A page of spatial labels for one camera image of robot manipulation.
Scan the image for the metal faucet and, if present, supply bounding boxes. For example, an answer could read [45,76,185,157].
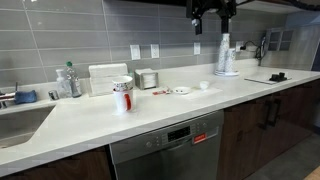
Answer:
[0,81,20,110]

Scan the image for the red and silver sachet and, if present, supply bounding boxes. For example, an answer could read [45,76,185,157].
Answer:
[152,87,172,97]

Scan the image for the white wall outlet with plug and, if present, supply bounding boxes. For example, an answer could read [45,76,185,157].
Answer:
[235,40,245,53]

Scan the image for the white round tray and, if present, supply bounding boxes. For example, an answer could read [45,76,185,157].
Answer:
[214,68,240,78]

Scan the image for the black cabinet handle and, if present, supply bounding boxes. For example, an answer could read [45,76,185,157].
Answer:
[259,99,273,131]
[271,97,283,128]

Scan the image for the grey framed wall panel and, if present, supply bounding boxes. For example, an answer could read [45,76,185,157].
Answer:
[265,27,295,53]

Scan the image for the kitchen sink basin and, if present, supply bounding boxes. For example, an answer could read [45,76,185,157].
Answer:
[0,104,57,150]

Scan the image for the small white plate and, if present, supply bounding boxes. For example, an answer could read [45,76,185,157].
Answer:
[173,86,193,96]

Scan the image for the white flat board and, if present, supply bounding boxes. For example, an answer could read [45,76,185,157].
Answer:
[244,72,293,86]

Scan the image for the stainless steel dishwasher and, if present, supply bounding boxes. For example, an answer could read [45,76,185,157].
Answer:
[109,109,225,180]

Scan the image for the small metal can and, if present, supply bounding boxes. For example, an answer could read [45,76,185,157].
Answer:
[47,89,60,101]

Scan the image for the short patterned paper cup stack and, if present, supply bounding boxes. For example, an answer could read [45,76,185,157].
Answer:
[224,48,237,74]

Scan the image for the clear soap dispenser bottle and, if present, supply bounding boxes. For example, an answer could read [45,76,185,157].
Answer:
[55,68,73,99]

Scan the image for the black power cable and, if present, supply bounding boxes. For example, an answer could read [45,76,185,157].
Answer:
[239,34,267,66]

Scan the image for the white paper towel stack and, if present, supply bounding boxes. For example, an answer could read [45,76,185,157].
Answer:
[88,63,130,97]

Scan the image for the blue sponge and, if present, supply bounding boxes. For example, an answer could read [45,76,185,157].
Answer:
[13,89,38,105]

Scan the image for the dark wood cabinet door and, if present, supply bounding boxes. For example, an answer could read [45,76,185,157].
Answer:
[0,145,113,180]
[270,79,318,163]
[216,94,274,180]

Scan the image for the small white mug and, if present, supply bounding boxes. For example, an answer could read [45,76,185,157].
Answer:
[199,80,211,91]

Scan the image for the white mug with red handle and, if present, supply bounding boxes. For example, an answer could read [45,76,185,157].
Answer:
[112,87,135,114]

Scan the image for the black block object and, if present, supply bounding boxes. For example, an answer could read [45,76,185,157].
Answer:
[268,71,288,83]

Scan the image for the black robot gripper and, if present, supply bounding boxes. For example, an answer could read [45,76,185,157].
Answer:
[185,0,238,36]

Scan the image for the white upper cabinet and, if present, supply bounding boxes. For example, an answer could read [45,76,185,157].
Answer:
[235,0,320,15]

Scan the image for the clear bottle with green cap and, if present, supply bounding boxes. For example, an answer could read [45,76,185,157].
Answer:
[65,60,83,99]

